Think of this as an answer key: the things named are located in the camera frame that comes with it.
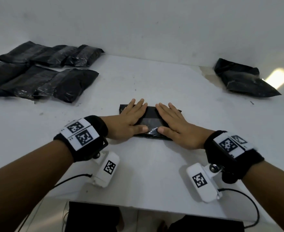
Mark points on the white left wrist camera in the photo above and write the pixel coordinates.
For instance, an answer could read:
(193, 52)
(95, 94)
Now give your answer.
(98, 178)

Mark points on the crinkled black plastic bag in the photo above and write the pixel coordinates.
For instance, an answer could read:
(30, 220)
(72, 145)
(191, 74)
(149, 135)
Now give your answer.
(55, 56)

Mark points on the glossy black plastic bag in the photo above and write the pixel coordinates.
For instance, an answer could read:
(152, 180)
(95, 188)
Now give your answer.
(26, 82)

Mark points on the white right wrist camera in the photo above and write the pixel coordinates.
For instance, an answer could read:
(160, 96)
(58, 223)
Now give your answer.
(207, 193)

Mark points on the black packet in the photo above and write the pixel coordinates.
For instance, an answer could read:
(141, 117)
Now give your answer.
(151, 112)
(86, 55)
(71, 84)

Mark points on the row of black plastic packets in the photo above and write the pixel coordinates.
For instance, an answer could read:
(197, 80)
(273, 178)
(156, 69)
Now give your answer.
(243, 82)

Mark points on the person's left hand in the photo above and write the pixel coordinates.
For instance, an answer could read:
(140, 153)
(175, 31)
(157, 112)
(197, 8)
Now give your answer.
(122, 125)

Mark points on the person's left forearm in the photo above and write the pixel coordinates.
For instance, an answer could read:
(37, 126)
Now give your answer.
(21, 186)

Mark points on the clear tape strip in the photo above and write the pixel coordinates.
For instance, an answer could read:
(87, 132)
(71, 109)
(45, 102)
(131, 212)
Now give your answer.
(151, 123)

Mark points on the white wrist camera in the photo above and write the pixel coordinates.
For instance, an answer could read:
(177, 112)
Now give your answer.
(207, 193)
(98, 178)

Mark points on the black left wristband with markers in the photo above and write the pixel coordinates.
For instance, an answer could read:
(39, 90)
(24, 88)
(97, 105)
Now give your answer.
(98, 125)

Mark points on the person's right hand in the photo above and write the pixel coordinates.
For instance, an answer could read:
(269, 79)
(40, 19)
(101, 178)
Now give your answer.
(187, 135)

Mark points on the person's right forearm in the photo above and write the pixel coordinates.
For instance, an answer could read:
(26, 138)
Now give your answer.
(274, 193)

